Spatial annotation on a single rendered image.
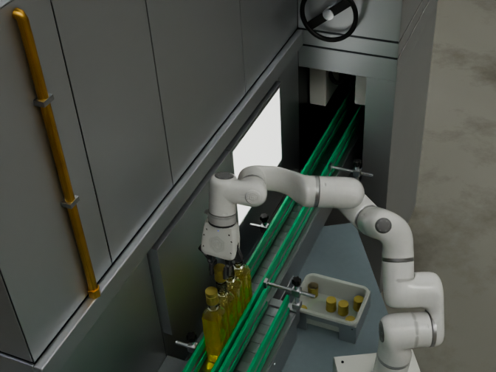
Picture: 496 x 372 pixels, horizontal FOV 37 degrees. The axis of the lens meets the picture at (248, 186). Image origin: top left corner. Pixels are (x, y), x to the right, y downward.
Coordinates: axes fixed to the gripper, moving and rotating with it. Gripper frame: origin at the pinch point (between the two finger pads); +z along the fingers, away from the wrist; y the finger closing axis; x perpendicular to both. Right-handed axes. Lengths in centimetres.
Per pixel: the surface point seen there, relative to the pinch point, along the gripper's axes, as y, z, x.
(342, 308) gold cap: 26, 28, 40
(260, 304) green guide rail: 6.1, 19.8, 16.9
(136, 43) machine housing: -15, -66, -18
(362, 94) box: 5, -21, 112
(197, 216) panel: -12.2, -9.2, 9.1
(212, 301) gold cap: 0.8, 6.9, -6.0
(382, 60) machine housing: 15, -40, 97
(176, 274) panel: -11.9, 3.2, -3.7
